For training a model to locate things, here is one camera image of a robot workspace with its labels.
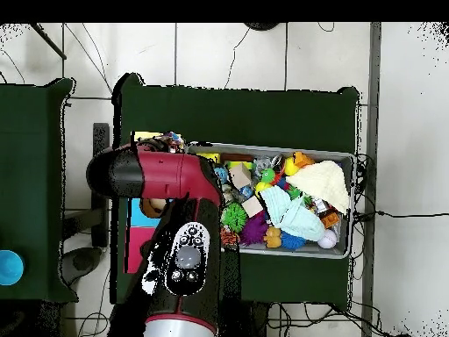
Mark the large polka dot napkin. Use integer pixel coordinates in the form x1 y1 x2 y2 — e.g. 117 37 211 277
153 130 187 154

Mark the shallow clear mesh bin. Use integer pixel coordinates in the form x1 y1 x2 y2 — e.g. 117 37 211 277
187 140 357 260

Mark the wooden box with three holes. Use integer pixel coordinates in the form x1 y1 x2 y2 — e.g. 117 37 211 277
124 131 187 276

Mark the plain wooden cube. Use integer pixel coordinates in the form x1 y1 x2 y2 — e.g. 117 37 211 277
240 196 264 219
229 161 253 190

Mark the green spiky ball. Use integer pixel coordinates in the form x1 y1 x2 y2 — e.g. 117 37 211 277
220 202 248 234

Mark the plush tiger toy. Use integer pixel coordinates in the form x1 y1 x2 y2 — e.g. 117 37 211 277
220 227 241 247

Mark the purple spiky toy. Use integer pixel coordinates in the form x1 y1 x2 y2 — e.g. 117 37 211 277
239 211 269 246

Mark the large dark green tablecloth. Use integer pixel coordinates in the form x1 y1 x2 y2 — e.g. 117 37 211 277
110 72 360 312

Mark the mint green cloth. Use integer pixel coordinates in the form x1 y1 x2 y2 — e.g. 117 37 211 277
260 185 326 242

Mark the cream knitted cloth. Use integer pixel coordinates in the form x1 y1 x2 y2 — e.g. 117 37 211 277
285 160 351 214

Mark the white baseball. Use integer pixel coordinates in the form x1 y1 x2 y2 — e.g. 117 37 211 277
317 228 339 249

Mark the black stand bar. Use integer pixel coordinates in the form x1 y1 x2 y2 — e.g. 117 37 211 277
91 122 110 248

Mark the dark green side tablecloth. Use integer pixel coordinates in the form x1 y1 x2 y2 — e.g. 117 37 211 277
0 77 79 304

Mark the black metal rod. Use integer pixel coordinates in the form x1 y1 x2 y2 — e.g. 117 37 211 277
29 22 68 61

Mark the blue plastic cup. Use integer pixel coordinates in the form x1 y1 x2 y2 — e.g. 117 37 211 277
0 249 25 286

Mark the black power cable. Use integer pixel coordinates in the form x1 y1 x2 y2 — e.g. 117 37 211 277
353 209 449 223

